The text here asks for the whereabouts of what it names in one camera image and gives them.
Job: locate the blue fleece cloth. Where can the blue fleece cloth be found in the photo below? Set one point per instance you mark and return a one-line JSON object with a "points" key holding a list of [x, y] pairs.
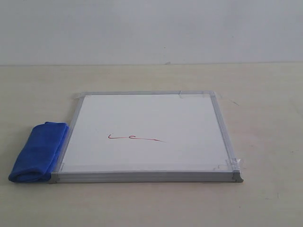
{"points": [[39, 155]]}

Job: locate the white board with aluminium frame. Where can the white board with aluminium frame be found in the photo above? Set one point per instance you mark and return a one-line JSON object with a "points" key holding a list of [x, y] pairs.
{"points": [[144, 136]]}

